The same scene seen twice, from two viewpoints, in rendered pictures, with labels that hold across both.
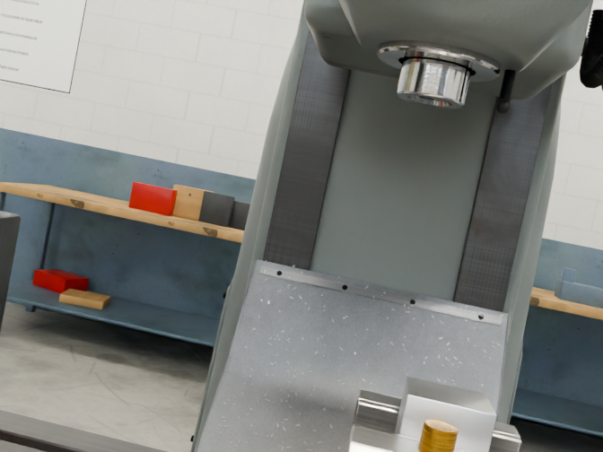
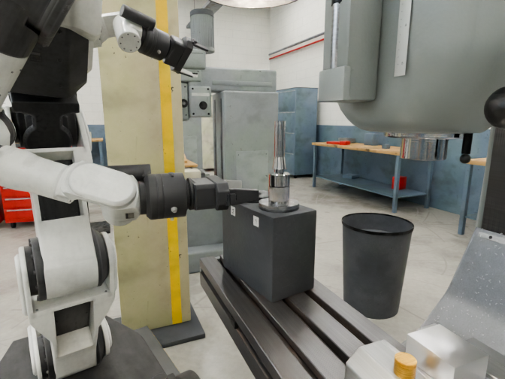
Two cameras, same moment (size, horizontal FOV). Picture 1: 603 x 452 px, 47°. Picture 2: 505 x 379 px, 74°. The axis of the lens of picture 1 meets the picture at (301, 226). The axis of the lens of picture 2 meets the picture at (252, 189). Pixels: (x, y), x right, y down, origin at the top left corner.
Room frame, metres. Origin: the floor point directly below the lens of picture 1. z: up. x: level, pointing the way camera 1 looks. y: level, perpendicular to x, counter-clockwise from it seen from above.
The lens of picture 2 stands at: (0.14, -0.31, 1.32)
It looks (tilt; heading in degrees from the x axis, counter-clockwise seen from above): 12 degrees down; 61
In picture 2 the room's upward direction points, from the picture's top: straight up
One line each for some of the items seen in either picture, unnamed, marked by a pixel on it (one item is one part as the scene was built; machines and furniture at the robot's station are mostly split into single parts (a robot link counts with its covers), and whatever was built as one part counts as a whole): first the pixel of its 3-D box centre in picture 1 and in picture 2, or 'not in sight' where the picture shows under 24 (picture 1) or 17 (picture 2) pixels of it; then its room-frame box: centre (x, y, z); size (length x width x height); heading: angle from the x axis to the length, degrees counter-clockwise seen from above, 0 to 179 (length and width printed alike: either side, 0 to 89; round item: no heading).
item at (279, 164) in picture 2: not in sight; (279, 147); (0.55, 0.30, 1.26); 0.03 x 0.03 x 0.11
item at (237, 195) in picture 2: not in sight; (244, 195); (0.44, 0.26, 1.18); 0.06 x 0.02 x 0.03; 171
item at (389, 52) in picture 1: (438, 61); (424, 133); (0.49, -0.07, 1.31); 0.09 x 0.09 x 0.01
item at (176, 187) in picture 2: not in sight; (192, 195); (0.36, 0.33, 1.17); 0.13 x 0.12 x 0.10; 81
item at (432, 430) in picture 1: (438, 439); (404, 365); (0.44, -0.11, 1.06); 0.02 x 0.02 x 0.02
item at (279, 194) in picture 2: not in sight; (279, 189); (0.55, 0.30, 1.17); 0.05 x 0.05 x 0.06
